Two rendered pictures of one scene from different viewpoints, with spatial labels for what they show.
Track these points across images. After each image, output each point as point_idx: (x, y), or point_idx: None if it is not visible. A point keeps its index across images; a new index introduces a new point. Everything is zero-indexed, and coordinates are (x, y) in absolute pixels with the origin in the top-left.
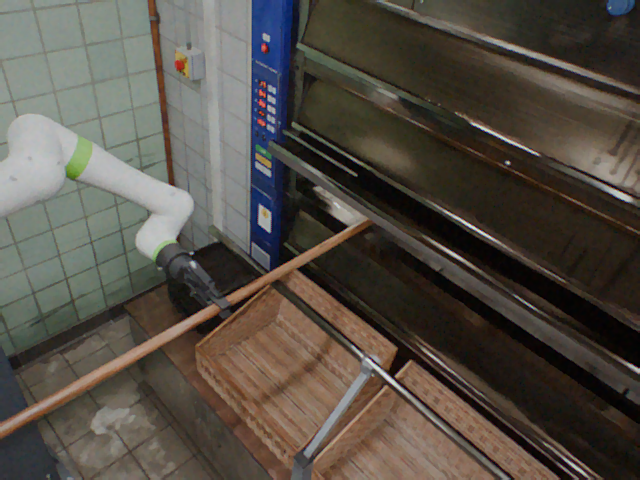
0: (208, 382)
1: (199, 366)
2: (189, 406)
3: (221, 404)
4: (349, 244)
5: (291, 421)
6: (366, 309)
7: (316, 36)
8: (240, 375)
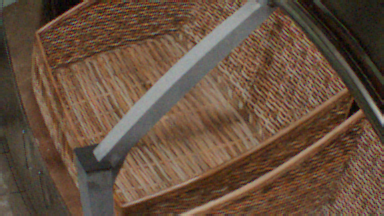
0: (37, 99)
1: (33, 72)
2: (23, 149)
3: (43, 132)
4: None
5: (142, 194)
6: (317, 4)
7: None
8: (78, 102)
